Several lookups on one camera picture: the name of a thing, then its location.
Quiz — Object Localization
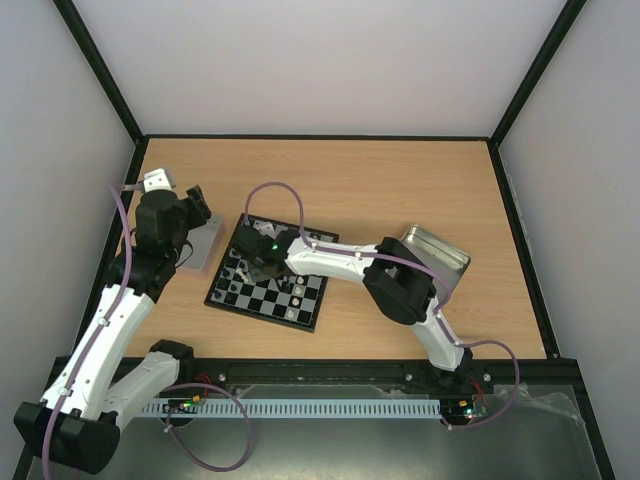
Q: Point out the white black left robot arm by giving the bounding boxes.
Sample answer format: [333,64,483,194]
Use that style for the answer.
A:
[14,186,211,479]

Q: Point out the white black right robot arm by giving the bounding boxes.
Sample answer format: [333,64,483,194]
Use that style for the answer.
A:
[231,222,472,392]

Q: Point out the black white chess board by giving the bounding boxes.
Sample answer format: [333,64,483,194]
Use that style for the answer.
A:
[204,243,328,333]

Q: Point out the silver metal tray left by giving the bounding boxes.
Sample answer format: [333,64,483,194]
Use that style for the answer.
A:
[177,214,224,276]

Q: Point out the silver metal tray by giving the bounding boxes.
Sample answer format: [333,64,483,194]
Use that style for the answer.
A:
[401,225,471,292]
[177,214,224,276]

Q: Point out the silver metal tray right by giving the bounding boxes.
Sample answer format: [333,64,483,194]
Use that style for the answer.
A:
[401,225,471,292]

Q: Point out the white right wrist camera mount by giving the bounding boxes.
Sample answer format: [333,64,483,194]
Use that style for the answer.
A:
[253,221,276,239]

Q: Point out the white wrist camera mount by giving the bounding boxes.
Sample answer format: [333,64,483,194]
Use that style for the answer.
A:
[253,221,276,239]
[141,168,176,193]

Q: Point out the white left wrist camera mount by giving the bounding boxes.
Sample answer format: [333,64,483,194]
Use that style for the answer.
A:
[141,168,176,193]

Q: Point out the light blue cable duct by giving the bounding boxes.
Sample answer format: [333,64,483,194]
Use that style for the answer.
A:
[139,397,441,419]

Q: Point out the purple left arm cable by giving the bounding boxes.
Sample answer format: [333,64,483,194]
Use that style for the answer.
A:
[42,183,254,474]

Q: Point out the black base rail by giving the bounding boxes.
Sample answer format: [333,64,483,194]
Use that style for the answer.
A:
[52,355,581,401]

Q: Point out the black enclosure frame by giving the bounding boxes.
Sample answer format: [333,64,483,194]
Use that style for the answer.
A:
[9,0,616,480]

